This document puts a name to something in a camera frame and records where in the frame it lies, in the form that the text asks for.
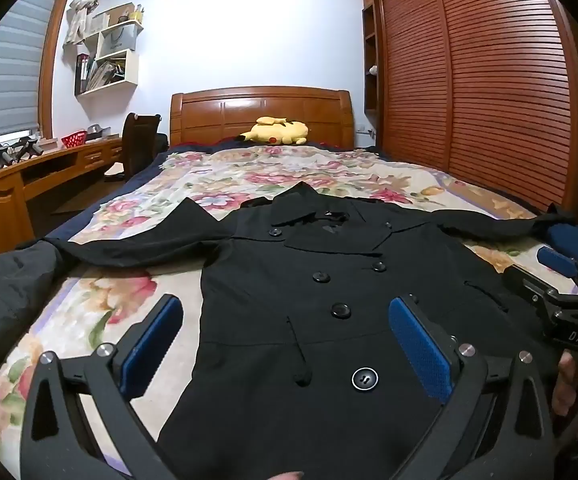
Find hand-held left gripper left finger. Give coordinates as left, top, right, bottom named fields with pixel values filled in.
left=19, top=294, right=185, bottom=480

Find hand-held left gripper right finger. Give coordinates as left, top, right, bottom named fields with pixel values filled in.
left=388, top=294, right=556, bottom=480

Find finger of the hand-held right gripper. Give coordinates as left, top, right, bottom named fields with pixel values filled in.
left=538, top=246, right=578, bottom=306
left=502, top=265, right=570, bottom=313

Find black button coat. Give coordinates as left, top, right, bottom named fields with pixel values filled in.
left=44, top=182, right=577, bottom=480

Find dark grey cloth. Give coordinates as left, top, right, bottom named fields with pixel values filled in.
left=0, top=240, right=67, bottom=405

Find wooden slatted wardrobe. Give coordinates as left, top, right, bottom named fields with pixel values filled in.
left=359, top=0, right=578, bottom=216

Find dark desk chair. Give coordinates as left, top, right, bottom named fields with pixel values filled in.
left=104, top=112, right=168, bottom=182

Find floral blanket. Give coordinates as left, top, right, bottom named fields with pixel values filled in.
left=0, top=147, right=578, bottom=461

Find wooden bed headboard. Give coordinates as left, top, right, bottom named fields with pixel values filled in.
left=170, top=86, right=357, bottom=151

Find black stands on desk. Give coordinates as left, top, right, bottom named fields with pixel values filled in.
left=0, top=135, right=44, bottom=172

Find yellow plush toy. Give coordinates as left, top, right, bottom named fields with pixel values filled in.
left=239, top=116, right=311, bottom=147

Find white paper bag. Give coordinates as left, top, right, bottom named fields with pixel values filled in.
left=98, top=22, right=140, bottom=59

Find grey window blind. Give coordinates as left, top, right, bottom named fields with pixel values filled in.
left=0, top=0, right=70, bottom=152

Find white paper fan bundle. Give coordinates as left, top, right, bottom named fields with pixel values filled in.
left=64, top=0, right=118, bottom=49

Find white wall shelf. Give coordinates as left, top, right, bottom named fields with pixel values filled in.
left=74, top=5, right=145, bottom=97

